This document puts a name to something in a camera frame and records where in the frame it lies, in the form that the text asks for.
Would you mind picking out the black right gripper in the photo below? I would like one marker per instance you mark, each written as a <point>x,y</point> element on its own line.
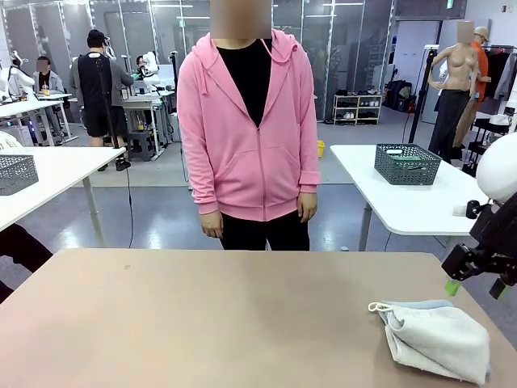
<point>498,238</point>

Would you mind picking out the light blue terry towel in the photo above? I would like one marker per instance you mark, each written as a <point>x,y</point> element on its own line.
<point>424,303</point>

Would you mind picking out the white terry towel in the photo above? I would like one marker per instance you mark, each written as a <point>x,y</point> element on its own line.
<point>436,343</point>

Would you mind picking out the person's right forearm pink sleeve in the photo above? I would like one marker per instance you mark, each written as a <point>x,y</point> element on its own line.
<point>202,182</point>

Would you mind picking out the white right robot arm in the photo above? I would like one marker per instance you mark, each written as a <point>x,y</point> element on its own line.
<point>498,169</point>

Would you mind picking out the person's left forearm pink sleeve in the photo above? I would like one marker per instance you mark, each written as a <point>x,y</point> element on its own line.
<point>309,169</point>

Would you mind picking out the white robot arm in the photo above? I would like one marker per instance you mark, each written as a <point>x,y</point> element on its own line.
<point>151,64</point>

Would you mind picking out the dark grey perforated plastic basket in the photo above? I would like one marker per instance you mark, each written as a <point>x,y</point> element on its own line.
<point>16,174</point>
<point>387,165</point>

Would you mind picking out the person's left hand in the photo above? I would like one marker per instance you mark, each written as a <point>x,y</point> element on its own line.
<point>308,206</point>

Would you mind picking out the person's right hand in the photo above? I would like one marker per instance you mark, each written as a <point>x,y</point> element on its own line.
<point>212,224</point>

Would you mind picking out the white table with curved edge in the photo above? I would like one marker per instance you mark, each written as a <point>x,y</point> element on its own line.
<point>60,169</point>
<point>404,210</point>

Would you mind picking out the folded dark green towel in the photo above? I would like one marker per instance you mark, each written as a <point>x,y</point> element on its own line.
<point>406,163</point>

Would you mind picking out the mannequin with dark trousers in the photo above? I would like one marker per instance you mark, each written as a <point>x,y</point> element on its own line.
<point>448,117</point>

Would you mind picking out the black bags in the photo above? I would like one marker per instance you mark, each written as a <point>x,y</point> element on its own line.
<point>398,95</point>

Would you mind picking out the clothes rack with garments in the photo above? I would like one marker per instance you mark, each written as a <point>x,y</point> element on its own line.
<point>498,72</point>

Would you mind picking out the wooden shoe shelf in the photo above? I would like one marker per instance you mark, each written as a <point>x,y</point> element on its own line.
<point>357,109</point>

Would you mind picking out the mannequin with orange shirt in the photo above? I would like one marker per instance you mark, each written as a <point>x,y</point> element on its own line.
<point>480,60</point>

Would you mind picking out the person in pink hoodie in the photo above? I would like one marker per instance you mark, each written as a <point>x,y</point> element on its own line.
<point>242,161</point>

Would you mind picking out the black stand pole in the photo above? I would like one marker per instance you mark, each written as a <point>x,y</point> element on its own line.
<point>174,81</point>

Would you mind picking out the grey step stool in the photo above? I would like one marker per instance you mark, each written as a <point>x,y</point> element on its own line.
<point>141,141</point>

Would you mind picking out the white background desk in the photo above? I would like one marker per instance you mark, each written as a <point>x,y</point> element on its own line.
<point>24,105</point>
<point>141,101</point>

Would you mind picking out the seated person with glasses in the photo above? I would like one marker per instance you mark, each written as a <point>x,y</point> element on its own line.
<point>141,64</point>

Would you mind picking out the seated person in grey jacket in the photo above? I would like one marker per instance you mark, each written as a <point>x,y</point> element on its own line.
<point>50,83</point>

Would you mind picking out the white humanoid robot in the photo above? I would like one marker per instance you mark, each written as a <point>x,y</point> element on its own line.
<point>8,81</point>

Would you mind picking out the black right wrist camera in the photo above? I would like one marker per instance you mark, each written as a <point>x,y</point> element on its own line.
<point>472,208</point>

